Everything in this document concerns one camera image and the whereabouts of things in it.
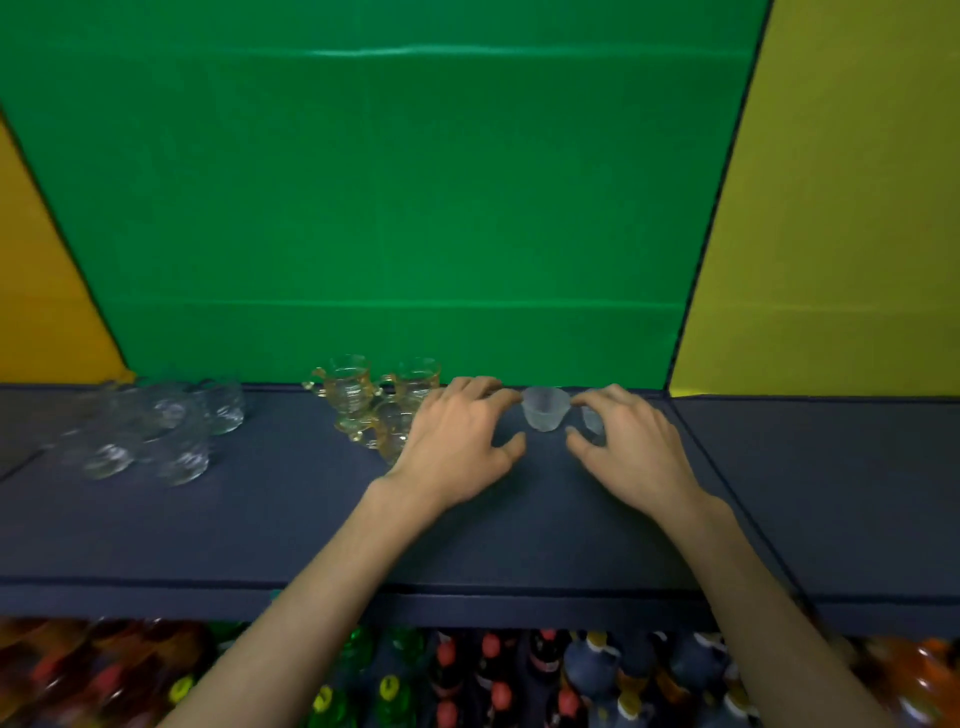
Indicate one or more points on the person's left hand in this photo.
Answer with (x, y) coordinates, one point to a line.
(457, 450)

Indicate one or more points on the person's right hand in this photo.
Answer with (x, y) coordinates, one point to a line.
(645, 465)

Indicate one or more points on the ribbed small glass bowl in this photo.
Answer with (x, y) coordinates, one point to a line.
(591, 420)
(546, 411)

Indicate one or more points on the clear tumbler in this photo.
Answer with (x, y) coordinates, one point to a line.
(150, 409)
(184, 463)
(109, 459)
(225, 411)

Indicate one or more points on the person's right forearm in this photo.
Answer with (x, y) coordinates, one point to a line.
(765, 622)

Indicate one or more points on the person's left forearm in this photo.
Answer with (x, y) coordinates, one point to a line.
(315, 615)

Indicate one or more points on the group of dark jugs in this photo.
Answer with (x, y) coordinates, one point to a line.
(637, 675)

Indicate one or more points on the group of green soda bottles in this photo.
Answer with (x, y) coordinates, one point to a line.
(390, 690)

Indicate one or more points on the green back panel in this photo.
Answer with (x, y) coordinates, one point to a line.
(375, 187)

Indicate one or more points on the pale yellow back panel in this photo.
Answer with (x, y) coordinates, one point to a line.
(840, 210)

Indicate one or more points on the group of orange drink bottles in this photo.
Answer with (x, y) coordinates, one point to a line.
(915, 682)

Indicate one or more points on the orange back panel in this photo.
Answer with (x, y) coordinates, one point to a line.
(45, 300)

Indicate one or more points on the group of amber red-capped bottles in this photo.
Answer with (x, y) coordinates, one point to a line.
(75, 675)

